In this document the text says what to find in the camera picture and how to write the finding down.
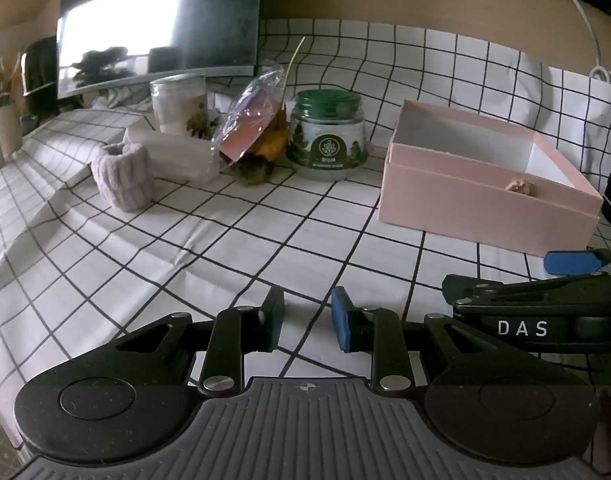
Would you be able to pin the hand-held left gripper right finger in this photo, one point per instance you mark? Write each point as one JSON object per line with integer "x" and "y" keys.
{"x": 341, "y": 319}

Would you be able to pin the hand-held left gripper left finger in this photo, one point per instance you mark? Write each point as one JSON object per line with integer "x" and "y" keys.
{"x": 277, "y": 317}

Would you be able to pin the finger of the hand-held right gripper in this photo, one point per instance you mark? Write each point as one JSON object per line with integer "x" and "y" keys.
{"x": 573, "y": 262}
{"x": 505, "y": 290}

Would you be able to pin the pink cardboard box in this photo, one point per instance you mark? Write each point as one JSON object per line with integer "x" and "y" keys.
{"x": 485, "y": 200}

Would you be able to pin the tortoiseshell furry plush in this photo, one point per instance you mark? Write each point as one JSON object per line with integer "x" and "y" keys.
{"x": 258, "y": 167}

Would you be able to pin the white soft pack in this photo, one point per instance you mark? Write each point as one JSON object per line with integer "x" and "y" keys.
{"x": 175, "y": 157}

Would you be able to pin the pink item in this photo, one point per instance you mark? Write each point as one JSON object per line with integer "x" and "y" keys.
{"x": 245, "y": 130}

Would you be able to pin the fuzzy pale purple wristband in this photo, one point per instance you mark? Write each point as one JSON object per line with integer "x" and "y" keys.
{"x": 123, "y": 180}

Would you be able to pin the white black-grid tablecloth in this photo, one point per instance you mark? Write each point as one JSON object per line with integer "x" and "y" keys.
{"x": 235, "y": 240}

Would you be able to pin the clear jar with green lid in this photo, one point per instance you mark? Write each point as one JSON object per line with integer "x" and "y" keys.
{"x": 328, "y": 140}

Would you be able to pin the clear jar with beige lid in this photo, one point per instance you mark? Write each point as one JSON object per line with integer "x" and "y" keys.
{"x": 178, "y": 105}

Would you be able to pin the black computer monitor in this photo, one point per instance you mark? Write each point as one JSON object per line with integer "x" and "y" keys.
{"x": 210, "y": 10}

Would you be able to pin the beige vase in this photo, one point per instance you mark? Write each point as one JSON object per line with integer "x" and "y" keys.
{"x": 10, "y": 130}

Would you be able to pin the black object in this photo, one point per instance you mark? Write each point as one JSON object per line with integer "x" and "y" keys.
{"x": 40, "y": 75}

